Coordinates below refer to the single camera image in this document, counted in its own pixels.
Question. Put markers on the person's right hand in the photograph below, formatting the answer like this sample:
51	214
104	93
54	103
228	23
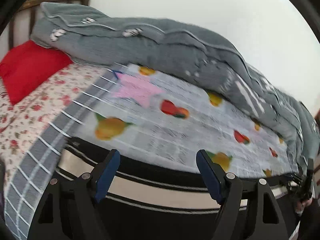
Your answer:
300	206

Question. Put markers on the grey plush blanket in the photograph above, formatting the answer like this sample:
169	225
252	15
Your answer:
194	54

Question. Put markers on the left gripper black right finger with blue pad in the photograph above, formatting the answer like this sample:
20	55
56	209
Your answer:
263	219

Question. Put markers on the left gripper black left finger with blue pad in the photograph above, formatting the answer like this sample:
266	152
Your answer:
68	209

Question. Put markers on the black pants white striped waistband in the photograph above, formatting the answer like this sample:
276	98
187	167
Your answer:
150	202

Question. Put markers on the red pillow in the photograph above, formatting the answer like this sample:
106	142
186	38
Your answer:
27	66

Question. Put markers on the floral bed sheet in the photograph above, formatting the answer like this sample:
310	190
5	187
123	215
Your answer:
23	122

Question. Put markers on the dark wooden headboard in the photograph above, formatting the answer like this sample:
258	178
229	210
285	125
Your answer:
32	6

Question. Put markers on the grey checked fruit print cover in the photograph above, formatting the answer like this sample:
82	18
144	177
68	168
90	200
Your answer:
177	123

